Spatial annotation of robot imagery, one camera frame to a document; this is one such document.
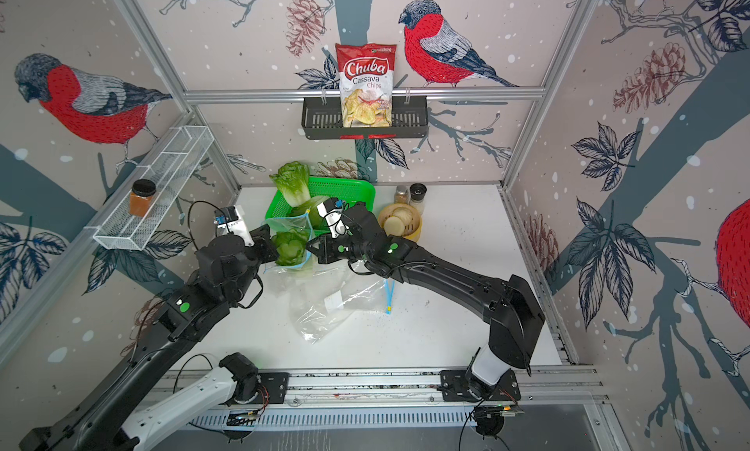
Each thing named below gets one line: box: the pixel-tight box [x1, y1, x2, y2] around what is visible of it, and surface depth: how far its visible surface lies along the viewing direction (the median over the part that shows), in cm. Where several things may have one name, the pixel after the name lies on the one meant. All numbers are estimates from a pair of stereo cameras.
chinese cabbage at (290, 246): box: [271, 228, 308, 267], surface depth 78 cm
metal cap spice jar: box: [393, 184, 410, 205], surface depth 109 cm
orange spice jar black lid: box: [128, 178, 158, 218], surface depth 68 cm
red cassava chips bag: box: [334, 42, 398, 128], surface depth 87 cm
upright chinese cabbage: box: [269, 161, 312, 207], surface depth 107 cm
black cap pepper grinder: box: [409, 182, 428, 215], surface depth 106 cm
